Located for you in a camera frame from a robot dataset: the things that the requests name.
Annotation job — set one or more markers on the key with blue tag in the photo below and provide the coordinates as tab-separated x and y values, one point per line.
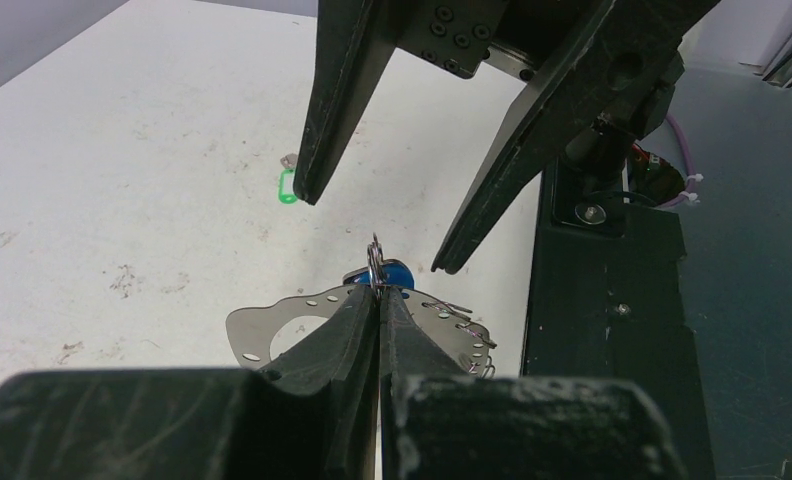
392	272

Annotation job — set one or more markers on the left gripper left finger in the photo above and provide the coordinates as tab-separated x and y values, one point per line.
308	414

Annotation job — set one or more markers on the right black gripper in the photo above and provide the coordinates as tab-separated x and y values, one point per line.
596	59

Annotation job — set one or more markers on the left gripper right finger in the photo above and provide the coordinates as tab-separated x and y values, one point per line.
438	422

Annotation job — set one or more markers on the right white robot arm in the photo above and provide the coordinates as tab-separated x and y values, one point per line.
621	126

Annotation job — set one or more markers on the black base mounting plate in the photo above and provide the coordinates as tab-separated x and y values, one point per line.
604	302

